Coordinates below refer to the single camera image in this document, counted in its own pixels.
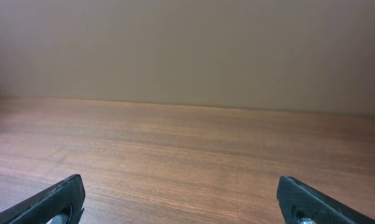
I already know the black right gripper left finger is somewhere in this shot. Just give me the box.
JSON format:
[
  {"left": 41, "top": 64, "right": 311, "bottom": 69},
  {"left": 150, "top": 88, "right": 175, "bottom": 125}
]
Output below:
[{"left": 0, "top": 174, "right": 85, "bottom": 224}]

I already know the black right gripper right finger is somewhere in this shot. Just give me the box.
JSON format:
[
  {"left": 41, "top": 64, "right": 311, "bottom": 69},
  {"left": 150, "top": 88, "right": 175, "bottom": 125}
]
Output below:
[{"left": 277, "top": 176, "right": 375, "bottom": 224}]

